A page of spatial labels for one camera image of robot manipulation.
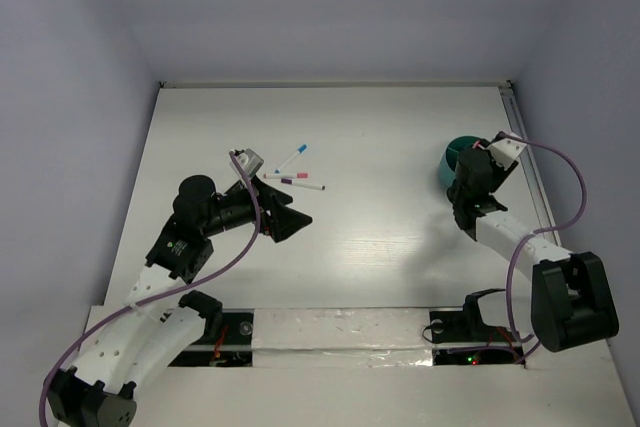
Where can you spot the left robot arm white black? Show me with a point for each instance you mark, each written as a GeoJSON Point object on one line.
{"type": "Point", "coordinates": [164, 311]}

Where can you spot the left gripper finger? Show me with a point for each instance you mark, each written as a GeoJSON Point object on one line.
{"type": "Point", "coordinates": [267, 194]}
{"type": "Point", "coordinates": [284, 222]}

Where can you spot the blue capped white marker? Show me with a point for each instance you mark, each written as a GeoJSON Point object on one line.
{"type": "Point", "coordinates": [290, 159]}

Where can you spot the silver foil tape strip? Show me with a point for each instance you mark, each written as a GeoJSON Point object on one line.
{"type": "Point", "coordinates": [340, 338]}

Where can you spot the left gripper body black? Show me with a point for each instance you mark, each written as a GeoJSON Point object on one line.
{"type": "Point", "coordinates": [233, 211]}

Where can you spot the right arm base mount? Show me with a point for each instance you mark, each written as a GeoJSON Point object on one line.
{"type": "Point", "coordinates": [460, 337]}

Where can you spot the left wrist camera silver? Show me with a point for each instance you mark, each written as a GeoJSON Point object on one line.
{"type": "Point", "coordinates": [246, 161]}

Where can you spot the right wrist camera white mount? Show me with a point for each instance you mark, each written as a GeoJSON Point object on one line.
{"type": "Point", "coordinates": [506, 149]}

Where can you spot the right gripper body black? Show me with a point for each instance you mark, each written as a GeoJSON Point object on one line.
{"type": "Point", "coordinates": [499, 174]}

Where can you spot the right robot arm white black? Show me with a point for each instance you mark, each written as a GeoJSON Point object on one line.
{"type": "Point", "coordinates": [571, 303]}

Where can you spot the purple banded white marker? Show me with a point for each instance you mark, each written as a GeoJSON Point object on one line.
{"type": "Point", "coordinates": [301, 183]}

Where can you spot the teal round divided container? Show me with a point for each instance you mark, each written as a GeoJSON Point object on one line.
{"type": "Point", "coordinates": [447, 164]}

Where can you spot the pink capped white marker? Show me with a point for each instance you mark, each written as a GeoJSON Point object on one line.
{"type": "Point", "coordinates": [300, 175]}

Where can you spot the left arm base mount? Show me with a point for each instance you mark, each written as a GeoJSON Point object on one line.
{"type": "Point", "coordinates": [226, 338]}

